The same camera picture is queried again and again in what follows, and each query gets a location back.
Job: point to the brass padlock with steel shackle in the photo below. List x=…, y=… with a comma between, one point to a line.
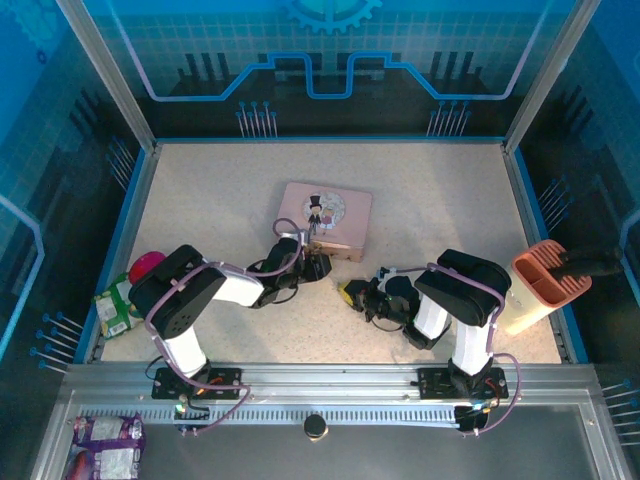
x=314, y=246

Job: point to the blue table edge trim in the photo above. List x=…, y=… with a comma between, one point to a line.
x=533, y=200

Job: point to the cream and orange utensil holder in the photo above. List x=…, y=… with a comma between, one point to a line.
x=540, y=300

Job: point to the aluminium frame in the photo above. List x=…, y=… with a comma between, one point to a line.
x=320, y=372

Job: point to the green snack bag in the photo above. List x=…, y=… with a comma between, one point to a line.
x=115, y=307

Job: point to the purple snack bag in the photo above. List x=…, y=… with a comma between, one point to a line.
x=107, y=447

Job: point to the pink wedding cartoon tin box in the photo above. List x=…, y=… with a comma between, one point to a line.
x=350, y=220

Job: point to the black round knob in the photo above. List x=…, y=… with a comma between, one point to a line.
x=315, y=426

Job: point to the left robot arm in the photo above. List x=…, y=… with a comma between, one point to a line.
x=182, y=350

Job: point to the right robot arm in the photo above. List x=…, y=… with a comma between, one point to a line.
x=475, y=345

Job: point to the magenta ball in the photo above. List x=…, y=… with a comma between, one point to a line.
x=147, y=265

